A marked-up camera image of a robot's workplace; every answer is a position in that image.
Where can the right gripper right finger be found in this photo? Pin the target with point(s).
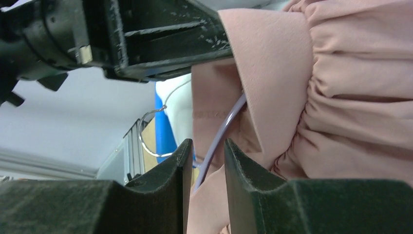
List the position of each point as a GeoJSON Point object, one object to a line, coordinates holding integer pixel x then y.
{"type": "Point", "coordinates": [259, 202]}

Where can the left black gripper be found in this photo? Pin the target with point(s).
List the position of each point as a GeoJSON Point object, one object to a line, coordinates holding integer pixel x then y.
{"type": "Point", "coordinates": [131, 40]}

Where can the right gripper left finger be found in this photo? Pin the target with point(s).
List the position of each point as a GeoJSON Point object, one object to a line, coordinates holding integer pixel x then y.
{"type": "Point", "coordinates": [153, 203]}

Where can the clear purple plastic hanger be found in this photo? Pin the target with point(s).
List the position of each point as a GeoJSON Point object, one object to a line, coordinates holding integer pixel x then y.
{"type": "Point", "coordinates": [204, 166]}

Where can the pink garment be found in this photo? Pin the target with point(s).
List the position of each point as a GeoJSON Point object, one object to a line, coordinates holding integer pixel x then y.
{"type": "Point", "coordinates": [328, 87]}

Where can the grey white t-shirt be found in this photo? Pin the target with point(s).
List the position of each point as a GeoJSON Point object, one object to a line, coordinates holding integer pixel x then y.
{"type": "Point", "coordinates": [176, 94]}

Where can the blue plastic bin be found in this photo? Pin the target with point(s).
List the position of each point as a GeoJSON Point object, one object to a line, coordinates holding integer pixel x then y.
{"type": "Point", "coordinates": [165, 142]}

